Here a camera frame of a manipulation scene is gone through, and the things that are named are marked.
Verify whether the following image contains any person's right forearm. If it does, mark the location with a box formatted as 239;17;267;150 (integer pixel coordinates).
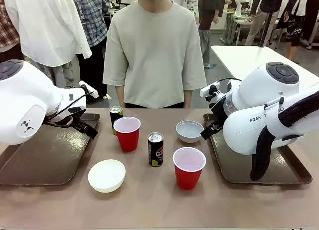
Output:
115;85;125;108

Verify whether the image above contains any brown plastic tray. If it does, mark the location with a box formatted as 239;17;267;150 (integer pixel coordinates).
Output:
0;112;101;186
203;112;313;185

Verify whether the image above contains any black upright pole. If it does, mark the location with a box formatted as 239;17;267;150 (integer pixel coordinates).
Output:
259;0;273;47

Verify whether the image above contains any bystander in white shirt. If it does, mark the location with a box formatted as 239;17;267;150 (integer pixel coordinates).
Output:
3;0;93;89

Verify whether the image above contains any bystander in black printed clothes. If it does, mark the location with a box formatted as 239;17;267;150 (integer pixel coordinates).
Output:
276;0;319;61

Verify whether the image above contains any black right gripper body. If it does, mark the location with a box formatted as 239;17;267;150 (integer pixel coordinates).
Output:
210;107;226;134

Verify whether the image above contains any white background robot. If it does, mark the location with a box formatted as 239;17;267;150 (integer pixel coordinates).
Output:
184;0;199;15

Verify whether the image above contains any person in beige t-shirt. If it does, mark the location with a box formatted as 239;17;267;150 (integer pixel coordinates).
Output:
103;0;207;109

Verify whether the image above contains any bystander in red plaid shirt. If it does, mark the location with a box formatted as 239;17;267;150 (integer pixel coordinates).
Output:
0;0;24;63

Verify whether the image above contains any person's left forearm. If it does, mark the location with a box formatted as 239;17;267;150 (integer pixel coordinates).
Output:
183;89;193;108

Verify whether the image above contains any bystander in beige trousers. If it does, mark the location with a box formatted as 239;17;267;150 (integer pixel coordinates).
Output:
245;0;295;46

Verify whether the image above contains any grey background desk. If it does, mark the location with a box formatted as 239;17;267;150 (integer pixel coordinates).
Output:
222;11;253;45

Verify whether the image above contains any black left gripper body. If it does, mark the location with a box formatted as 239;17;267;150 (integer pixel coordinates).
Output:
70;114;88;131

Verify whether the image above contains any white side table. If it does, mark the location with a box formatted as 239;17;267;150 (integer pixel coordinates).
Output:
210;45;319;85

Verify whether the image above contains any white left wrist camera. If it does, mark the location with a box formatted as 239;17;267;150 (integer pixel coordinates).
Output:
79;82;98;99

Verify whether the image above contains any white round bowl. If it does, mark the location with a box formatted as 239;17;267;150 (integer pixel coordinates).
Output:
175;120;205;144
87;159;126;193

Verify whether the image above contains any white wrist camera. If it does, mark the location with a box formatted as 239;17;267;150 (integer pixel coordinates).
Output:
200;82;226;108
79;82;98;99

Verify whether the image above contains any bystander in dark top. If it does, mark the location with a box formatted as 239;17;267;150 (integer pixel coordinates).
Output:
198;0;228;68

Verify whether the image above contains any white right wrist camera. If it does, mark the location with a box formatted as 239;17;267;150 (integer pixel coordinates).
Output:
200;82;226;108

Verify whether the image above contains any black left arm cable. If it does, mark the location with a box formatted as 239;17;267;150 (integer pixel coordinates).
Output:
44;91;96;128

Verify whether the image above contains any red plastic cup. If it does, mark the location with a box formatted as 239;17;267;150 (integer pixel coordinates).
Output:
113;116;142;152
172;147;207;191

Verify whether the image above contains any black right camera cable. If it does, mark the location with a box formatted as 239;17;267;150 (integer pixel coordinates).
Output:
218;77;243;85

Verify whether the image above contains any bystander in blue plaid shirt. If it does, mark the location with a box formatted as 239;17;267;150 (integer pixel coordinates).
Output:
69;0;111;99

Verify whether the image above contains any black braided cable sleeve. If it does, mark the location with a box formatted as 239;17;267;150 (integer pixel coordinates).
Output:
249;90;319;181

